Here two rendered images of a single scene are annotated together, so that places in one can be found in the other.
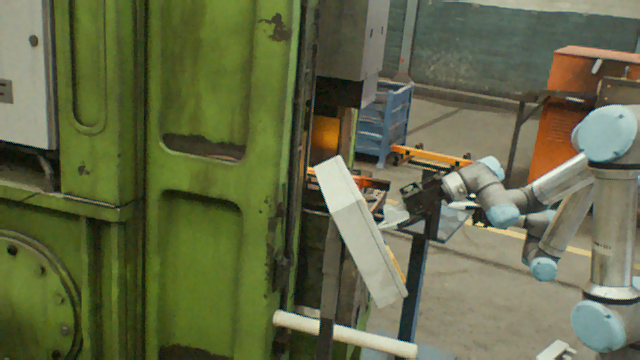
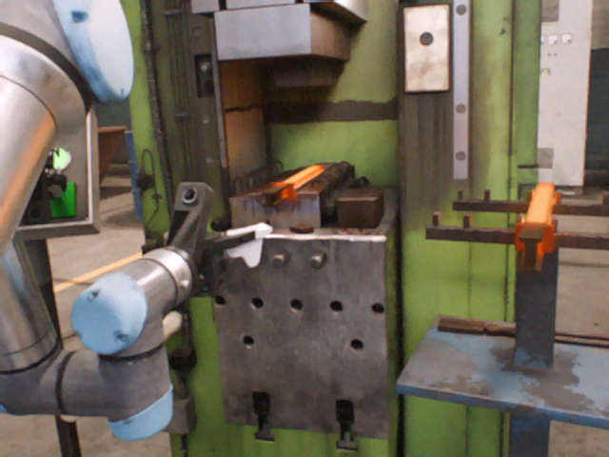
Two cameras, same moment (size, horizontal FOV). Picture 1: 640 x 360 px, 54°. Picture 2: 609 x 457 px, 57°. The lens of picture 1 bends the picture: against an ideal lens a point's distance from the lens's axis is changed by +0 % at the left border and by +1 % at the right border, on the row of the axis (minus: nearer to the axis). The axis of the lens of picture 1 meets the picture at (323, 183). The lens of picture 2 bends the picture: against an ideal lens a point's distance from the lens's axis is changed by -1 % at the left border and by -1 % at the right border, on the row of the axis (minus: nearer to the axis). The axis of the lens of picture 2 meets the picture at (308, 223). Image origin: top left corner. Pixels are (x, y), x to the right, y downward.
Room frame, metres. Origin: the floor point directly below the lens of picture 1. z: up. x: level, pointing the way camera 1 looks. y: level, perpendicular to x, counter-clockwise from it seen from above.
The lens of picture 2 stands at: (2.10, -1.31, 1.20)
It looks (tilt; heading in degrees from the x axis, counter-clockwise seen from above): 13 degrees down; 90
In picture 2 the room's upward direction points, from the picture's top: 3 degrees counter-clockwise
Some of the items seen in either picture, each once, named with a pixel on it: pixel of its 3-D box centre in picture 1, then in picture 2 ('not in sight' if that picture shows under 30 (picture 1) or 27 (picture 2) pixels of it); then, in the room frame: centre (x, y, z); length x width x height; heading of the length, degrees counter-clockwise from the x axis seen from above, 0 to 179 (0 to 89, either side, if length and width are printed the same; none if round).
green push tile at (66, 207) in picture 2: not in sight; (56, 201); (1.59, -0.16, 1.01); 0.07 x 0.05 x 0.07; 9
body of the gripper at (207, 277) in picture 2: (490, 213); (189, 267); (1.94, -0.56, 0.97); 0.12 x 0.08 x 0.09; 74
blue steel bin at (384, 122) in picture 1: (343, 113); not in sight; (6.18, -0.13, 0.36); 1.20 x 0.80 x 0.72; 69
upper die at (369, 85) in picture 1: (309, 81); (291, 39); (2.09, 0.08, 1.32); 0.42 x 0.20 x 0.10; 74
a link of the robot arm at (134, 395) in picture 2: (536, 251); (123, 385); (1.88, -0.71, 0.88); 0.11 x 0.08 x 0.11; 172
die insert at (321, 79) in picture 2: (298, 101); (307, 72); (2.13, 0.11, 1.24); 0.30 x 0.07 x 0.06; 74
